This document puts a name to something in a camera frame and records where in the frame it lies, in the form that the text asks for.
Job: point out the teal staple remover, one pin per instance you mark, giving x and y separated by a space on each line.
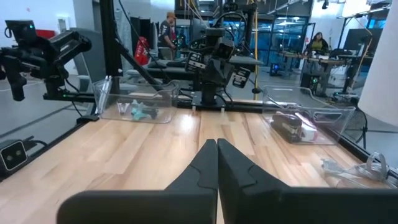
137 113

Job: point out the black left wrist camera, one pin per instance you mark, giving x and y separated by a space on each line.
225 49

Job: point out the red bag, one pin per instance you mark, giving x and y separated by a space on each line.
141 51

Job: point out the black depth camera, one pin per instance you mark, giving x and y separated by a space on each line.
12 157

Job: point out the white shade table lamp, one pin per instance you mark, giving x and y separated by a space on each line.
382 77

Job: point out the red bin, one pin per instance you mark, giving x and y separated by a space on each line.
46 33

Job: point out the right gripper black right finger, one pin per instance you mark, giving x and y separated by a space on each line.
248 202

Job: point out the black desk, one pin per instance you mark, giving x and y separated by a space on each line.
248 60

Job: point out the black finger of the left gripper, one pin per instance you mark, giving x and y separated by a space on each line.
196 62
242 77

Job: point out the black frame post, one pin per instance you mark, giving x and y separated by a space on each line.
110 37

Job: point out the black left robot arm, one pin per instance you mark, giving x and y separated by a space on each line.
214 32

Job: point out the light blue staple remover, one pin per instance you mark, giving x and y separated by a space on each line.
136 103

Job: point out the clear plastic bin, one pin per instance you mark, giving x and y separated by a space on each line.
335 124
168 96

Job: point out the black diagonal frame brace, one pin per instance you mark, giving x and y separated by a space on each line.
140 67

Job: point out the black table corner bracket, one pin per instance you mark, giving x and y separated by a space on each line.
88 119

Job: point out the black stapler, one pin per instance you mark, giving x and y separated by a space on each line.
286 127

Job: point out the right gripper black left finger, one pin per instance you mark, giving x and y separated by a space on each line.
186 202

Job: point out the person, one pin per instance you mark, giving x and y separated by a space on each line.
166 34
317 43

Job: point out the black aluminium frame rail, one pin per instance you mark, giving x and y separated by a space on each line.
242 107

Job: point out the pale lilac staple remover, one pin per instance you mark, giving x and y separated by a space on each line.
123 109

